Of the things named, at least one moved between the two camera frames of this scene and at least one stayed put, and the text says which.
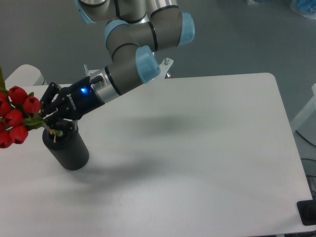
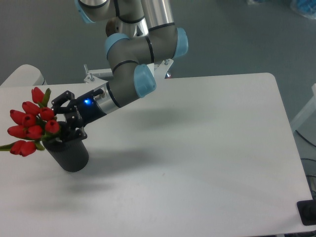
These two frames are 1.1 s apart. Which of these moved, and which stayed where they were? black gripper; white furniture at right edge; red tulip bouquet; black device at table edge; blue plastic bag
Moved: red tulip bouquet; black gripper
Stayed: blue plastic bag; white furniture at right edge; black device at table edge
